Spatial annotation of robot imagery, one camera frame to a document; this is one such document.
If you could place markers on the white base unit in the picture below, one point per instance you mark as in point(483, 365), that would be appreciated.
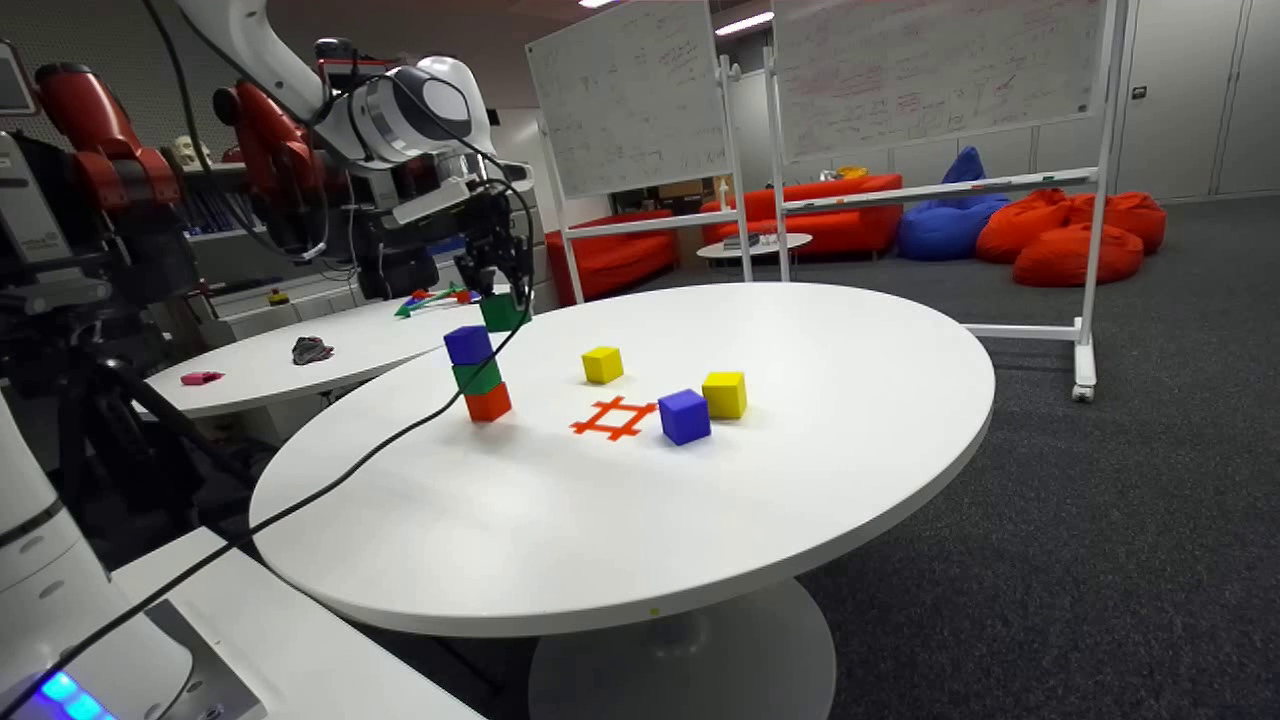
point(265, 654)

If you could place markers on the small red toy piece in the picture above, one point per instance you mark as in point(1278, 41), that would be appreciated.
point(466, 295)

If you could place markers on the orange toy block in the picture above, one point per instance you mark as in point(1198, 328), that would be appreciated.
point(490, 403)

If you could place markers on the small white round table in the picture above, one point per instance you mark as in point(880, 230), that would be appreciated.
point(753, 246)

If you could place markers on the yellow toy block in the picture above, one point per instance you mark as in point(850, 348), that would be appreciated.
point(724, 394)
point(603, 365)

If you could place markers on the small multicolour object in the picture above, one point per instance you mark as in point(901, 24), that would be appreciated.
point(414, 306)

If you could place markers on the green toy block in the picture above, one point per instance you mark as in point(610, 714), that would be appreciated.
point(505, 312)
point(476, 378)

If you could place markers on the white table pedestal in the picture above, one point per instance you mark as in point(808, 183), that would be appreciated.
point(681, 664)

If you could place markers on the blue toy block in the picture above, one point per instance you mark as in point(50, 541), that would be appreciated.
point(466, 344)
point(687, 418)

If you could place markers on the small white figurine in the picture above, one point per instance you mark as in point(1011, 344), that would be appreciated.
point(184, 152)

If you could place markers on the red beanbag sofa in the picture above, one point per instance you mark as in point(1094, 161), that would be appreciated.
point(614, 262)
point(842, 221)

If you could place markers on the blue beanbag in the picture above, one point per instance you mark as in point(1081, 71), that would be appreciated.
point(944, 221)

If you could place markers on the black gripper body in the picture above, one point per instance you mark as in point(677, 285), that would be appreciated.
point(490, 246)

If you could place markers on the white round side table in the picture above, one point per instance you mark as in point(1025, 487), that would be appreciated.
point(362, 348)

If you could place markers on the orange tape grid mark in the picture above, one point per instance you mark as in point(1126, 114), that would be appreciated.
point(614, 418)

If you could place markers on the small whiteboard on stand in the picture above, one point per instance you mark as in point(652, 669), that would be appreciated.
point(625, 93)

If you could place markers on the large whiteboard on stand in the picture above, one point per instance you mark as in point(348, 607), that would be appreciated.
point(934, 65)

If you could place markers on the orange beanbag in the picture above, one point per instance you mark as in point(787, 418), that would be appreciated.
point(1143, 221)
point(1081, 252)
point(1021, 226)

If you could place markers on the small yellow object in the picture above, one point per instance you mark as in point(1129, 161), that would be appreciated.
point(276, 299)

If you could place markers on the gray lump object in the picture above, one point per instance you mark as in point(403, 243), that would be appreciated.
point(313, 348)

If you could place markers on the small pink object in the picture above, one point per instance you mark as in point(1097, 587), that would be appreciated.
point(201, 378)

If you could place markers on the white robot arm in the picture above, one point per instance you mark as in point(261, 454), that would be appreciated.
point(247, 41)

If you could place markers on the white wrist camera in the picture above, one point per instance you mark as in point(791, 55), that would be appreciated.
point(429, 202)

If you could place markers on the ceiling light strip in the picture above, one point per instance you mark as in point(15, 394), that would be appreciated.
point(744, 20)

